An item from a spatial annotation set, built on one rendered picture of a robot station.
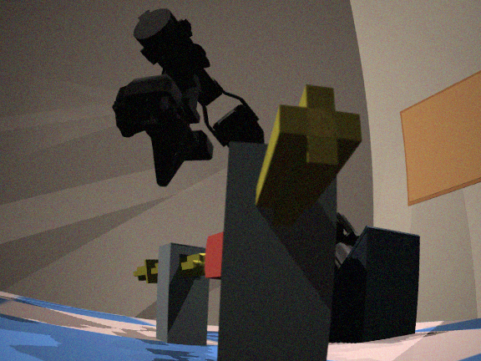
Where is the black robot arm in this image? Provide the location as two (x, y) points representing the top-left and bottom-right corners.
(112, 8), (359, 275)

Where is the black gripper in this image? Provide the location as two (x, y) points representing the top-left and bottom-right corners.
(123, 67), (214, 187)

